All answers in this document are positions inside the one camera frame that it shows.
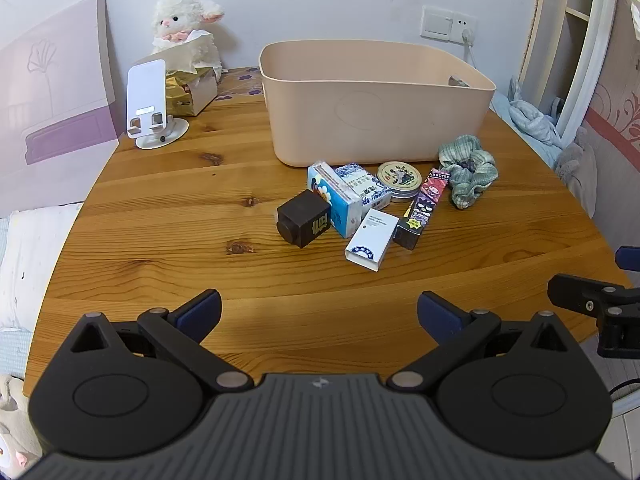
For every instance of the white wardrobe frame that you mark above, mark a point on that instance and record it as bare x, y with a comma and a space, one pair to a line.
595, 50

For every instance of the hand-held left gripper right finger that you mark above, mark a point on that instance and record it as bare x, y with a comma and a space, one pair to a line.
440, 317

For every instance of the gold tissue box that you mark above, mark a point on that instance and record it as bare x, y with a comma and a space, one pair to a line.
195, 95

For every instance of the white wall switch socket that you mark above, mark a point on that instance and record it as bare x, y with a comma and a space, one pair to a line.
440, 22

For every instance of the black cube box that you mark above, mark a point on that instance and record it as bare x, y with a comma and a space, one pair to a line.
300, 220

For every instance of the light blue blanket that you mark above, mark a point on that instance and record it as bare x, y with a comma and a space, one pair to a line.
505, 115

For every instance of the purple flower patterned mat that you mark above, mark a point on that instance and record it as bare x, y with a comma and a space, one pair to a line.
240, 85

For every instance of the white pillow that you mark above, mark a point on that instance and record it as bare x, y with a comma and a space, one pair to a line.
30, 270

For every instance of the white sheep plush toy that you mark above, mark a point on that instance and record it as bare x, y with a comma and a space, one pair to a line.
185, 20

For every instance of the small white box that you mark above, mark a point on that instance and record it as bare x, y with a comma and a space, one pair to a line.
372, 240

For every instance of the black cartoon print box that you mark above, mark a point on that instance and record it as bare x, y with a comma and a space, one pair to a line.
422, 210

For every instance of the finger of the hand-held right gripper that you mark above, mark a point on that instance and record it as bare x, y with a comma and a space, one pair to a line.
575, 292
629, 258

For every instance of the round metal tin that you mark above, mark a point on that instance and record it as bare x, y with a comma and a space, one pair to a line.
400, 177

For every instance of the blue white patterned packet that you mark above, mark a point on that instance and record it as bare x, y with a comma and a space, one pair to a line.
367, 185

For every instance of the pink plastic storage bin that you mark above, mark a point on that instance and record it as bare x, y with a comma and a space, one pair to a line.
350, 125

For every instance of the blue white flower box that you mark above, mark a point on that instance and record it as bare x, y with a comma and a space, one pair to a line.
340, 210

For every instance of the white phone stand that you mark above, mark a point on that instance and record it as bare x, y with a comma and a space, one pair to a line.
145, 85

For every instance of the green plaid scrunchie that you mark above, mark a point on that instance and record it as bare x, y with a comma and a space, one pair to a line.
470, 175

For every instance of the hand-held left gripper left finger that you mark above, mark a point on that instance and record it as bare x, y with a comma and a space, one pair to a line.
200, 312

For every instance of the pink white plush toy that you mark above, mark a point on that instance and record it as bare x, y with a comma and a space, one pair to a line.
15, 425

